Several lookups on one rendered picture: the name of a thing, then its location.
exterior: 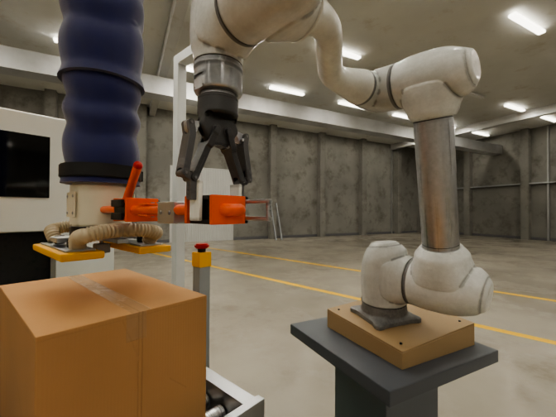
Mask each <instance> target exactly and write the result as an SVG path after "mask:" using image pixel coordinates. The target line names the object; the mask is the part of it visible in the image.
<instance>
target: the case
mask: <svg viewBox="0 0 556 417"><path fill-rule="evenodd" d="M206 314H207V295H203V294H200V293H198V292H195V291H192V290H188V289H185V288H183V287H180V286H177V285H173V284H171V283H168V282H165V281H163V280H157V279H155V278H152V277H149V276H145V275H143V274H140V273H137V272H135V271H130V270H128V269H120V270H113V271H101V272H95V273H89V274H83V275H76V276H65V277H58V278H52V279H45V280H34V281H28V282H21V283H15V284H9V285H0V417H205V413H206Z"/></svg>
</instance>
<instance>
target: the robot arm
mask: <svg viewBox="0 0 556 417"><path fill-rule="evenodd" d="M307 36H311V37H313V38H314V40H315V49H316V59H317V68H318V73H319V77H320V79H321V81H322V82H323V84H324V85H325V86H326V87H327V88H329V89H330V90H332V91H333V92H335V93H336V94H338V95H339V96H341V97H342V98H344V99H346V100H347V101H348V102H349V103H351V104H353V105H355V106H357V107H358V108H361V109H364V110H367V111H371V112H376V113H384V112H388V111H394V110H400V109H404V110H405V113H406V115H407V118H408V119H409V120H410V122H412V123H413V127H414V139H415V160H416V171H417V183H418V194H419V215H420V226H421V238H422V244H421V245H420V246H419V247H418V248H417V249H416V250H415V254H414V257H412V256H410V255H408V254H407V250H406V248H405V247H404V246H403V245H402V244H400V243H398V242H396V241H391V240H386V241H376V242H372V243H371V244H370V245H369V247H368V248H367V249H366V251H365V253H364V256H363V258H362V268H361V290H362V297H361V301H362V304H361V305H354V306H351V308H350V311H351V312H353V313H354V314H357V315H358V316H360V317H361V318H363V319H364V320H366V321H367V322H368V323H369V324H371V325H372V326H373V328H374V329H376V330H379V331H382V330H385V329H387V328H393V327H397V326H401V325H406V324H419V323H421V317H420V316H418V315H415V314H412V313H411V312H410V311H408V309H407V304H412V305H414V306H417V307H419V308H421V309H426V310H429V311H433V312H435V313H440V314H446V315H451V316H460V317H467V316H477V315H479V314H482V313H486V312H487V311H488V310H489V308H490V305H491V300H492V296H493V290H494V285H493V282H492V280H491V278H490V276H489V275H488V274H487V273H486V272H485V271H484V270H483V269H482V268H481V267H476V266H475V263H474V261H473V259H472V256H471V253H470V251H469V250H468V249H467V248H465V247H464V246H463V245H462V244H460V240H459V223H458V191H457V174H456V173H457V165H456V147H455V131H454V119H453V115H457V113H458V110H459V109H460V104H461V102H462V100H463V96H466V95H468V94H470V93H471V92H472V91H473V90H474V89H475V88H476V87H477V84H478V82H479V80H480V77H481V65H480V60H479V58H478V55H477V52H476V51H475V50H474V49H473V48H469V47H462V46H442V47H438V48H434V49H431V50H427V51H424V52H420V53H418V54H416V55H412V56H409V57H407V58H405V59H403V60H401V61H399V62H396V63H394V64H392V65H387V66H385V67H381V68H379V69H374V71H372V70H368V69H356V68H349V67H345V66H343V30H342V25H341V22H340V20H339V17H338V14H337V13H336V12H335V10H334V9H333V7H332V6H331V5H330V4H329V3H328V2H327V0H192V4H191V10H190V21H189V38H190V48H191V51H192V54H193V57H194V66H193V70H194V93H195V95H196V96H197V97H198V102H197V114H198V116H199V118H198V120H197V121H195V120H194V119H193V118H190V119H187V120H185V121H183V122H182V123H181V127H182V133H183V135H182V140H181V144H180V153H179V157H178V161H177V166H176V171H175V174H176V176H178V177H181V178H183V181H184V182H186V198H187V199H188V200H189V220H190V221H201V220H202V203H203V181H202V180H198V179H199V176H200V174H201V171H202V169H203V167H204V164H205V161H206V160H207V158H208V155H209V152H210V150H211V148H213V146H215V147H217V148H219V149H220V150H221V152H222V153H223V154H224V157H225V160H226V162H227V165H228V169H229V172H230V175H231V178H232V182H233V185H230V195H235V196H244V185H247V184H248V183H251V182H252V170H251V163H250V156H249V150H248V142H249V135H248V134H247V133H246V134H242V133H240V132H238V131H237V126H236V122H237V118H238V100H239V99H240V98H241V97H242V75H243V70H242V65H243V61H244V60H245V59H247V57H248V56H249V55H250V53H251V52H252V50H253V49H254V48H255V47H256V46H257V45H258V44H259V43H261V42H263V41H266V42H268V43H272V42H291V43H297V42H300V41H302V40H304V39H305V38H306V37H307ZM197 130H199V133H200V135H201V138H200V140H199V144H198V149H197V151H196V152H195V155H194V158H193V160H192V156H193V151H194V143H195V138H196V132H197ZM234 139H236V140H235V141H234ZM235 143H236V144H235ZM227 147H229V148H227ZM236 151H237V152H236ZM191 161H192V162H191Z"/></svg>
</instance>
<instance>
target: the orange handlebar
mask: <svg viewBox="0 0 556 417"><path fill-rule="evenodd" d="M158 203H159V202H157V204H155V203H145V204H138V205H133V206H132V207H131V209H130V210H131V213H133V214H138V216H146V217H152V218H154V217H155V216H156V217H157V212H158ZM100 212H101V213H113V207H111V206H103V207H101V208H100ZM174 212H175V214H177V215H185V205H184V204H177V205H176V206H175V207H174ZM219 212H220V213H221V215H223V216H242V215H243V214H244V213H245V212H246V208H245V206H244V205H243V204H221V206H220V207H219Z"/></svg>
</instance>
